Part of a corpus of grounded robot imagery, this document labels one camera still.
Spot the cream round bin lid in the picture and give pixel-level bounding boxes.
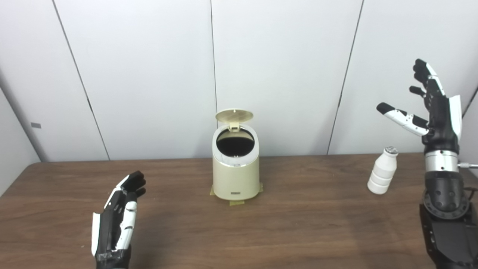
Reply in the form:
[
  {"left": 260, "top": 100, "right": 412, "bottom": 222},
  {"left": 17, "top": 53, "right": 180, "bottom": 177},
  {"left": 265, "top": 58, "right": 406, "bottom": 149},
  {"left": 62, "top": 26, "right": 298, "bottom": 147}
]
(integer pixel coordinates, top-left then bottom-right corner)
[{"left": 215, "top": 109, "right": 254, "bottom": 132}]

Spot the small white plastic bottle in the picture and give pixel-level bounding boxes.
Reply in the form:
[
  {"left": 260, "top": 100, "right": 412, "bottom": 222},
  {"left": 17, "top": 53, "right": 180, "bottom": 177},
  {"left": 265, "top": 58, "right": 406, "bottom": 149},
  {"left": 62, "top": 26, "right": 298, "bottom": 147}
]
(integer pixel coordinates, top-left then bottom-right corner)
[{"left": 367, "top": 146, "right": 399, "bottom": 195}]

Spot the cream-colored bin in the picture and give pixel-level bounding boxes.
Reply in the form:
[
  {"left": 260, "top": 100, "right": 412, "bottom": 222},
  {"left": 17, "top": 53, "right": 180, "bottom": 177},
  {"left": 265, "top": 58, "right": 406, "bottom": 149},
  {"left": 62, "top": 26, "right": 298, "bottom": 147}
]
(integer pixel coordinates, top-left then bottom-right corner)
[{"left": 212, "top": 124, "right": 260, "bottom": 201}]

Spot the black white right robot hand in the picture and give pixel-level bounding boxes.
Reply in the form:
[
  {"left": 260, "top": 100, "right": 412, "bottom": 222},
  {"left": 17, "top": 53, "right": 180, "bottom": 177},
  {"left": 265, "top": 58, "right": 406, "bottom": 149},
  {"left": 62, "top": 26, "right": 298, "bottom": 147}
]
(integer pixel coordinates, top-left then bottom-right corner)
[{"left": 376, "top": 59, "right": 463, "bottom": 154}]

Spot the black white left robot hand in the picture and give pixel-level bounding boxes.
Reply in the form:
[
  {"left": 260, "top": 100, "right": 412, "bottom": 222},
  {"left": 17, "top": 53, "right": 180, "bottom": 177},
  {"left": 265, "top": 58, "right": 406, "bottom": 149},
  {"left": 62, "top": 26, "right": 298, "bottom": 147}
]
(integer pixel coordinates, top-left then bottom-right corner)
[{"left": 91, "top": 171, "right": 147, "bottom": 269}]

